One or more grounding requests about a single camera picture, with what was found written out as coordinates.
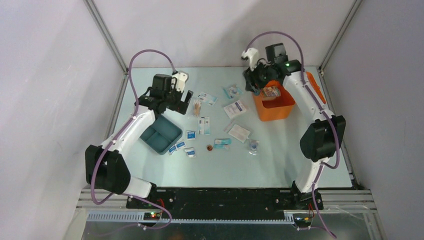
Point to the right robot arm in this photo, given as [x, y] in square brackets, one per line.
[325, 132]

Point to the green labelled gauze pack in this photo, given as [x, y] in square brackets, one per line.
[270, 93]

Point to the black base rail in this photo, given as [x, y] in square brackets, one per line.
[229, 204]

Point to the cotton swab bag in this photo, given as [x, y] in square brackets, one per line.
[196, 107]

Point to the orange medicine kit box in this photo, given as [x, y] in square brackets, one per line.
[281, 106]

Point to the blue wipe packet middle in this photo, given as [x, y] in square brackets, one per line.
[180, 145]

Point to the blue white sachet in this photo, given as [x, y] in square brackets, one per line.
[207, 98]
[203, 125]

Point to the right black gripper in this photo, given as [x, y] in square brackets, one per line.
[250, 78]

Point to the upper blue white sachet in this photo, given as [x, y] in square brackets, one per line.
[207, 98]

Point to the white gauze pad pack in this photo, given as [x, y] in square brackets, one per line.
[239, 133]

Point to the white blue labelled pack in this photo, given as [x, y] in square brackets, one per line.
[235, 109]

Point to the blue alcohol wipe packet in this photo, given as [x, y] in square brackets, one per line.
[190, 135]

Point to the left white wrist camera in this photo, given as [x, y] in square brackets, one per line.
[179, 80]

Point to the lower blue white sachet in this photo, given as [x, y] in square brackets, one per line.
[203, 125]

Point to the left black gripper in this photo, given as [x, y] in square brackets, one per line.
[180, 106]

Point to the blue wipe packet left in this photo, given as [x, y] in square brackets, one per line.
[172, 149]

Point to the teal plaster bag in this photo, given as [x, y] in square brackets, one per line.
[232, 91]

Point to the teal wrapped bandage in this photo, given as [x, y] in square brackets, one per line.
[222, 143]

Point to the clear bag blue tape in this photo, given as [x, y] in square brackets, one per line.
[253, 147]

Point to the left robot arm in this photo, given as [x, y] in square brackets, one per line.
[105, 164]

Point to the teal divided tray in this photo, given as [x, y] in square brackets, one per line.
[161, 135]

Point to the blue wipe packet lower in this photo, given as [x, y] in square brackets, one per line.
[190, 152]

